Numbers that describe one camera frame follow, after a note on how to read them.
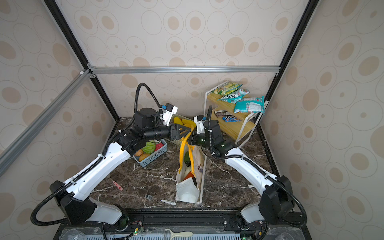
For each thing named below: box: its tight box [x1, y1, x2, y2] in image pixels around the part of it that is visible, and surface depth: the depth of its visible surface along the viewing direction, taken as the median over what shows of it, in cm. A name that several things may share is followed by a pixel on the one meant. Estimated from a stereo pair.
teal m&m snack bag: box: [217, 88, 250, 104], surface depth 81 cm
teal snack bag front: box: [234, 95, 265, 114], surface depth 77 cm
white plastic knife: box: [160, 199, 177, 206], surface depth 81 cm
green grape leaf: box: [184, 151, 191, 167], surface depth 70 cm
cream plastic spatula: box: [164, 228, 193, 240], surface depth 72 cm
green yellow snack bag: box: [211, 82, 243, 96], surface depth 83 cm
